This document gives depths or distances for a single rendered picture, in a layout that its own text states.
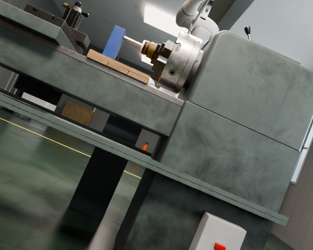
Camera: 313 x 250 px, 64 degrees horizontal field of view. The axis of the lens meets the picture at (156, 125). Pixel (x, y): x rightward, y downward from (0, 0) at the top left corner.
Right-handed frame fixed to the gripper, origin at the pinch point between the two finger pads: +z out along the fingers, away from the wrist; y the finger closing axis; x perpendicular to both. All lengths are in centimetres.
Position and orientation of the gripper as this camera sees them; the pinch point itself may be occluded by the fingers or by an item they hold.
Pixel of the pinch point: (205, 12)
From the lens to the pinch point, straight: 134.1
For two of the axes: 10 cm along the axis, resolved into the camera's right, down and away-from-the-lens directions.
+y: 1.0, -0.5, -9.9
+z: -3.9, 9.2, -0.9
